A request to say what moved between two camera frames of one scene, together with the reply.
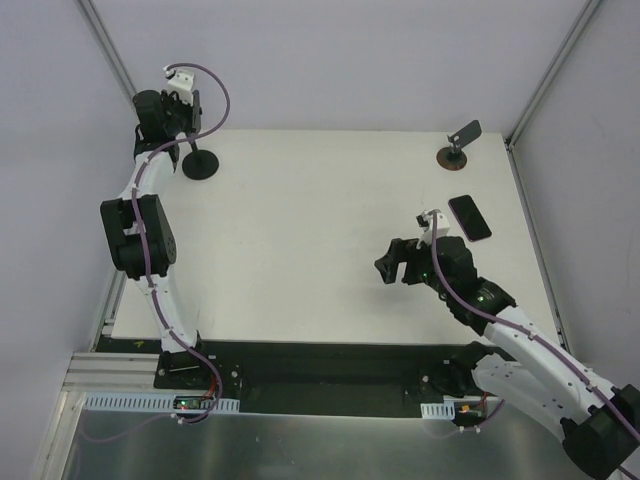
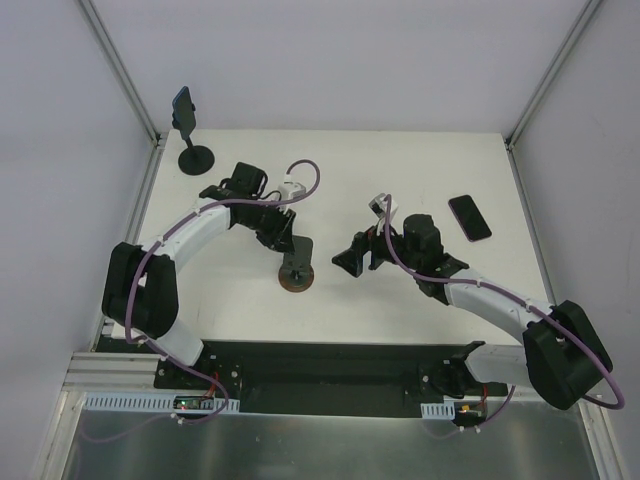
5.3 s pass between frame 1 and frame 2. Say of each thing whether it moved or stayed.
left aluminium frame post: stayed
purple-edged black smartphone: stayed
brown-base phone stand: moved
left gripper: moved
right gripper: moved
